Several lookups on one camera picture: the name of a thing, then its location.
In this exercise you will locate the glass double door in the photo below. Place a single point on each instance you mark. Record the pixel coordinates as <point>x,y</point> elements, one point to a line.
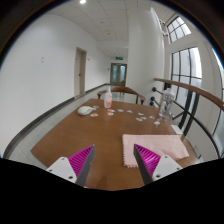
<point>118,74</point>

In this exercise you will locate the wood-topped black railing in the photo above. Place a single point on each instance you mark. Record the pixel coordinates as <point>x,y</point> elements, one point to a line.
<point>196,91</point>

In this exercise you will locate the round ceiling light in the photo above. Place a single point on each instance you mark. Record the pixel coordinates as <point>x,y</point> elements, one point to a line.
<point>82,1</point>

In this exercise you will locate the small paper card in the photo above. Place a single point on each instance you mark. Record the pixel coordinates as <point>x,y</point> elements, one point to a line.
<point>141,114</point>
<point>120,110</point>
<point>129,111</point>
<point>151,117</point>
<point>157,123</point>
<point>96,107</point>
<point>138,119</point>
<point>94,114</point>
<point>143,117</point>
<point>110,114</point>
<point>110,110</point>

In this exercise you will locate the white security camera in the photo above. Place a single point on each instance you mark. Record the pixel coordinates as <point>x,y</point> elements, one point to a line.
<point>162,23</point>
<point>164,32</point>

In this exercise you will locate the sanitizer bottle with pink label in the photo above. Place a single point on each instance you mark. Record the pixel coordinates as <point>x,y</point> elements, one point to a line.
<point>108,100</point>

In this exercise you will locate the pink towel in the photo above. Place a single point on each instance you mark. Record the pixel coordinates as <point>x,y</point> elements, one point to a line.
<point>160,145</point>

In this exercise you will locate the arched upper window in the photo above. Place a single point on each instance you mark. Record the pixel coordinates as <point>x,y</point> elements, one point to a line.
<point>178,29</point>

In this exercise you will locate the tall black-framed window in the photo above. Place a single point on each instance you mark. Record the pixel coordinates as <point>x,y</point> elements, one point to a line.
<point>186,65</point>

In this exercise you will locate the white card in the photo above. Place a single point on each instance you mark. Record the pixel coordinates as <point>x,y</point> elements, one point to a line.
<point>177,130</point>

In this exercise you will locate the wooden chair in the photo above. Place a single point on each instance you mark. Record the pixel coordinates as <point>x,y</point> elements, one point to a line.
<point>125,90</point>

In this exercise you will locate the clear plastic water bottle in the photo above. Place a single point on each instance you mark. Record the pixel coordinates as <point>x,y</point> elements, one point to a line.
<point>166,103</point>

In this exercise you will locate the beige side door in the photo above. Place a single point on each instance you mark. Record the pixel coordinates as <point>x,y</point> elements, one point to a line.
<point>80,71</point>

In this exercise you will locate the green exit sign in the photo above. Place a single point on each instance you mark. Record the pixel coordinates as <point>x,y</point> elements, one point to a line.
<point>119,58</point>

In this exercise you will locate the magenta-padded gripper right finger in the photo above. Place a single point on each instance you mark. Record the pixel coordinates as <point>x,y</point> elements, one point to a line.
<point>165,165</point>

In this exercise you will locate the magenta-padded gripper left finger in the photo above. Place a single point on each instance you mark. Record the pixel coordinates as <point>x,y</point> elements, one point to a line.
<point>63,166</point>

